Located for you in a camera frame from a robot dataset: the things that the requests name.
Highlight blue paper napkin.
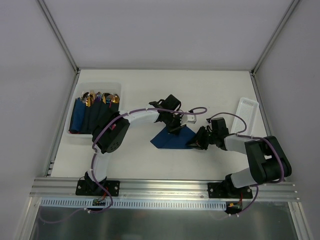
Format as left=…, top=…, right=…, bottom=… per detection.
left=150, top=126, right=196, bottom=150

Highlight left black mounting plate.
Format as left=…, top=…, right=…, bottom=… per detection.
left=75, top=178, right=120, bottom=197

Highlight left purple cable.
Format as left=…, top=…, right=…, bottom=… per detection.
left=90, top=106, right=208, bottom=214

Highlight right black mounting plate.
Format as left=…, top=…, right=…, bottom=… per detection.
left=207, top=182, right=253, bottom=200

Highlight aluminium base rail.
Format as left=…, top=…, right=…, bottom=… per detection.
left=29, top=177, right=301, bottom=202

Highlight black mounting plate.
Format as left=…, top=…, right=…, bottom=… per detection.
left=207, top=182, right=253, bottom=200
left=75, top=178, right=120, bottom=197

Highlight purple cable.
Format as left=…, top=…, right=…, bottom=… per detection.
left=206, top=113, right=286, bottom=218
left=90, top=106, right=208, bottom=214

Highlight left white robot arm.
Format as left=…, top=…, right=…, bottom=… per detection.
left=79, top=94, right=186, bottom=196

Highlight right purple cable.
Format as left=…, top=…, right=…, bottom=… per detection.
left=206, top=113, right=286, bottom=218

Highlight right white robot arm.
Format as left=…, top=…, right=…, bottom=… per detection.
left=186, top=117, right=292, bottom=198

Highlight white plastic bin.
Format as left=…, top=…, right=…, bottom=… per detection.
left=64, top=81, right=122, bottom=139

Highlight rolled napkin bundles with cutlery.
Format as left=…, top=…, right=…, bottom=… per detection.
left=67, top=90, right=120, bottom=135

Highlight white perforated utensil tray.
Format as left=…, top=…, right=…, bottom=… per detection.
left=231, top=97, right=259, bottom=136

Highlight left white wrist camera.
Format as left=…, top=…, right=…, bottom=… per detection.
left=180, top=112, right=197, bottom=125

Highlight white slotted cable duct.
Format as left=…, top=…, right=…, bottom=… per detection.
left=40, top=197, right=227, bottom=211

